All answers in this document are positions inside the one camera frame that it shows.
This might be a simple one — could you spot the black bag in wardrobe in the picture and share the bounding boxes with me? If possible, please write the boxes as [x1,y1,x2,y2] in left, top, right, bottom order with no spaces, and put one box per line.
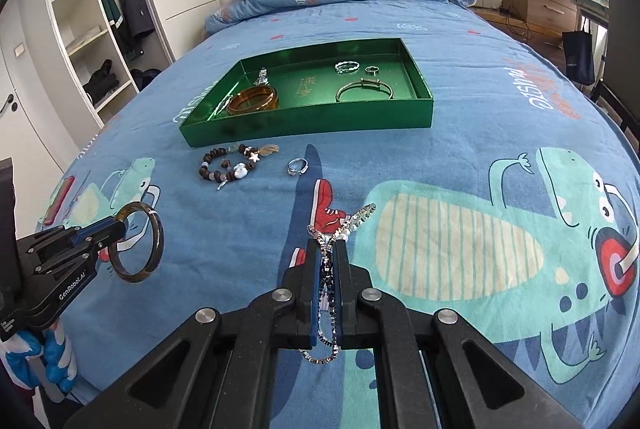
[130,67,164,91]

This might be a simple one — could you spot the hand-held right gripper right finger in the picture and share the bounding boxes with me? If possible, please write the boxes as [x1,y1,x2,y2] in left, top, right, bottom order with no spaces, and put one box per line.
[332,238,587,429]

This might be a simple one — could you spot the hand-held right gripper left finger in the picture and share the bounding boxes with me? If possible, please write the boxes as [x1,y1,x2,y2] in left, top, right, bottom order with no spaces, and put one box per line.
[65,237,323,429]

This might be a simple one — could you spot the hanging dark jacket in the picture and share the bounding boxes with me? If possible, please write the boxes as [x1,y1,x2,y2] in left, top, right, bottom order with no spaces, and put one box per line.
[106,0,156,53]

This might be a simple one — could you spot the amber bangle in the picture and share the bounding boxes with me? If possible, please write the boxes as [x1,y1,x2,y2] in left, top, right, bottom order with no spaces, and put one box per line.
[226,85,280,116]

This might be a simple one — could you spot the thin silver bangle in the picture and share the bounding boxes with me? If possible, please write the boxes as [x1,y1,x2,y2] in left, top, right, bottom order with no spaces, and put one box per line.
[335,79,395,104]

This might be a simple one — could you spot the dark beaded bracelet with pearl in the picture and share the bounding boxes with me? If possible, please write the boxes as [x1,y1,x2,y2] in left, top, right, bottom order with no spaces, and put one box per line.
[198,143,280,192]

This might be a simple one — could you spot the silver chain necklace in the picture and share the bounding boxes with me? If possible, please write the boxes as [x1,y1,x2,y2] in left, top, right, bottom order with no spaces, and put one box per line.
[298,203,377,366]

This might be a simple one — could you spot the dark brown bangle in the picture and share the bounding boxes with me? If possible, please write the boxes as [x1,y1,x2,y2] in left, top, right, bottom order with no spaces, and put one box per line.
[107,202,165,284]

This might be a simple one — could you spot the low wooden nightstand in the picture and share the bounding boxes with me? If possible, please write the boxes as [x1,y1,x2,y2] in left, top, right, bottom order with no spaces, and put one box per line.
[469,6,567,56]

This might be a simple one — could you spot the dark tote bag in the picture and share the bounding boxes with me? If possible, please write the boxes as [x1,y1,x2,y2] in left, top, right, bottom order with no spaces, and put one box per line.
[562,30,596,85]

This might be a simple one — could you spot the black clothes on shelf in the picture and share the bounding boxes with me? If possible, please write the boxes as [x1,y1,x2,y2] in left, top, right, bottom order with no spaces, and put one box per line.
[82,58,121,106]

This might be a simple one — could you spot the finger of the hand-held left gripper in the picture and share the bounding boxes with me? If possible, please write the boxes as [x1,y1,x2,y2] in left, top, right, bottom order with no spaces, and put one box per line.
[19,214,127,256]
[29,229,127,279]

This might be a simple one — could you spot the green shallow box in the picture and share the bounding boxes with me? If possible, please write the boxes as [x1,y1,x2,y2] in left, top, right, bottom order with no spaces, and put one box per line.
[179,38,434,148]

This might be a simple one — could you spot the grey chair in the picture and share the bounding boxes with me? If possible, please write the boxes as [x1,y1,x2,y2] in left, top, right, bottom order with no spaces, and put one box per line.
[592,0,640,140]

